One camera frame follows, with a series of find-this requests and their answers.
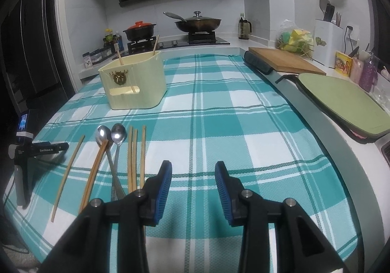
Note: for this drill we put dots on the yellow printed box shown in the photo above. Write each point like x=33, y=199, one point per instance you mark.
x=343, y=63

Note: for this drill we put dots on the green cutting board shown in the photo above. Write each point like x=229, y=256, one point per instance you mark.
x=347, y=104

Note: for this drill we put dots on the dark rolled mat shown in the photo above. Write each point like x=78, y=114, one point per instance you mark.
x=257, y=63

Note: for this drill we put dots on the chopstick in holder left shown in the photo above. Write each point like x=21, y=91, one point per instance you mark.
x=119, y=57

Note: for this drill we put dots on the steel spoon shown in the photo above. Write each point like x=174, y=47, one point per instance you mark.
x=118, y=135
x=104, y=134

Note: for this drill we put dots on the condiment bottles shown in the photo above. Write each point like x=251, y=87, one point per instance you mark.
x=113, y=41

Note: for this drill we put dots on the chopstick across spoon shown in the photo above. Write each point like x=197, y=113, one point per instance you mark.
x=92, y=176

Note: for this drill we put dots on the dark water bottle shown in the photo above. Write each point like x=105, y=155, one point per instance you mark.
x=245, y=28

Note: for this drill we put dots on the black pot orange lid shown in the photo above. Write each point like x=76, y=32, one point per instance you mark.
x=140, y=31

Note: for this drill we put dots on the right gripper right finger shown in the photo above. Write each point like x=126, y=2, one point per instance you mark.
x=300, y=244

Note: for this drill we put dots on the bag of yellow sponges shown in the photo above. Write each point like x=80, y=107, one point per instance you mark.
x=293, y=39

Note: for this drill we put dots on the wooden cutting board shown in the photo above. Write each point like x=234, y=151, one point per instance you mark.
x=283, y=61

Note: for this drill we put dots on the cream utensil holder box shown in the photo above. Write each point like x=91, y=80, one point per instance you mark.
x=134, y=82

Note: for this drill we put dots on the chopstick in holder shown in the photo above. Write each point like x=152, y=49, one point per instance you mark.
x=119, y=57
x=155, y=45

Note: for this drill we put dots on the teal plaid tablecloth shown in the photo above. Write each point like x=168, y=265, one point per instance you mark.
x=215, y=109

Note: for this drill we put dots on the spice jar rack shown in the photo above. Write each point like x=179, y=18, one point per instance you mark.
x=97, y=56

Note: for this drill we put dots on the black wok with lid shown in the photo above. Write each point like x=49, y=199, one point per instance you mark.
x=195, y=24

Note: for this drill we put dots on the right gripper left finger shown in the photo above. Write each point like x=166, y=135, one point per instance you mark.
x=85, y=245

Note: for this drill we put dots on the purple bottle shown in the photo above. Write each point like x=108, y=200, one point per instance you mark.
x=369, y=73

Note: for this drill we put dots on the black gas stove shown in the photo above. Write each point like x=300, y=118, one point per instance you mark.
x=191, y=39

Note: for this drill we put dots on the white knife block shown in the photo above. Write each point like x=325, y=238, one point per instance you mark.
x=327, y=41

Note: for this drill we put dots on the black refrigerator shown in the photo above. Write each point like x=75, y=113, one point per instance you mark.
x=33, y=68

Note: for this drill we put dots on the chopstick in holder right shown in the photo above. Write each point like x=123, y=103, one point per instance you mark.
x=155, y=45

